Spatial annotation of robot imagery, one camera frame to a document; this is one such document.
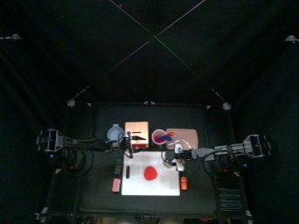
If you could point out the blue toy utensil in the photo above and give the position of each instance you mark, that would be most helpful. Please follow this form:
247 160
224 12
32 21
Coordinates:
164 138

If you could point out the grey frame corner bracket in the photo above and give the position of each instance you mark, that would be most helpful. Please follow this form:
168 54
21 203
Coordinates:
291 38
13 37
70 102
225 106

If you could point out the light blue bowl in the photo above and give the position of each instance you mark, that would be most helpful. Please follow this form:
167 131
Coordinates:
113 132

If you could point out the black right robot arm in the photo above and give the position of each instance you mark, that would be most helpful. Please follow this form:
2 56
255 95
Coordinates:
233 147

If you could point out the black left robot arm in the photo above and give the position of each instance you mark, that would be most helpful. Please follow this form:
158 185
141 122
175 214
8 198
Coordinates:
73 143

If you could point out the pink plastic cup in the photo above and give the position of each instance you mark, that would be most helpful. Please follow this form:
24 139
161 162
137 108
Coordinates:
156 139

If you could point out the black stick tool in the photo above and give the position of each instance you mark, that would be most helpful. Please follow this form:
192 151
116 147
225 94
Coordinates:
126 172

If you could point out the red dough lump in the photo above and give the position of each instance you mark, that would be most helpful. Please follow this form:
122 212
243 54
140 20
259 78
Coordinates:
149 173

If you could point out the white printed label sheet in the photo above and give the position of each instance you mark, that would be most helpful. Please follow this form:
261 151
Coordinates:
229 201

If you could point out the orange toy piece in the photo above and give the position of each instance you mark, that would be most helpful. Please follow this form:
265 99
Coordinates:
183 183

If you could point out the red toy utensil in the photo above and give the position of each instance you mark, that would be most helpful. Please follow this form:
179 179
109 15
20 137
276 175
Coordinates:
169 134

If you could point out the grey frame middle bracket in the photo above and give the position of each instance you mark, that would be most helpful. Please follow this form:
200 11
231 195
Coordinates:
148 102

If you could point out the white work mat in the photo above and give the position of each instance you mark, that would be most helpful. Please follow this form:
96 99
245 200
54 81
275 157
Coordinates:
162 183

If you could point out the pink toy piece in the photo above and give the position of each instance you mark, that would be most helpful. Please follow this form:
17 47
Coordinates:
116 185

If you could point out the pink cutting board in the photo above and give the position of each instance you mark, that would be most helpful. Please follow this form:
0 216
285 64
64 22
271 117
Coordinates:
187 135

